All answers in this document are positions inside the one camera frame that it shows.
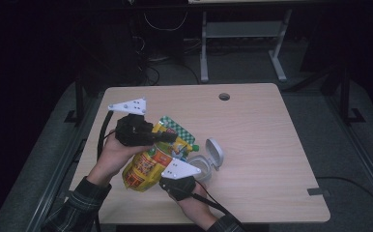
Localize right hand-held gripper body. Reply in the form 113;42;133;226
158;158;202;202

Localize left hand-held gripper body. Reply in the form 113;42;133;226
107;97;156;148

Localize yellow pouch with green check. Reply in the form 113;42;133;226
122;115;201;193

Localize clear jar with grey lid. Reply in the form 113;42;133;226
186;137;225;183

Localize person's right hand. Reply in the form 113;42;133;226
171;184;223;231

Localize person's left hand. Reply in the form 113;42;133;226
87;129;154;188

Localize black metal stand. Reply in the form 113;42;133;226
337;64;366;126
63;80;86;124

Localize grey tab on table edge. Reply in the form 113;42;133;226
306;188;331;198

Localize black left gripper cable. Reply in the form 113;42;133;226
96;110;115;160

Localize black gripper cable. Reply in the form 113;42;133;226
190;180;248;232
96;110;115;160

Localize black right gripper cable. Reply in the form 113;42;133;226
190;180;248;232

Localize black cable bundle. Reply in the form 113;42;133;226
135;35;202;86

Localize metal frame rail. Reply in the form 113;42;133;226
24;96;102;232
324;96;373;214

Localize white cable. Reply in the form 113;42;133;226
143;12;188;33

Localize white metal desk frame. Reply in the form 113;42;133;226
199;9;293;84

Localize black floor cable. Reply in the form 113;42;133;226
315;175;373;207

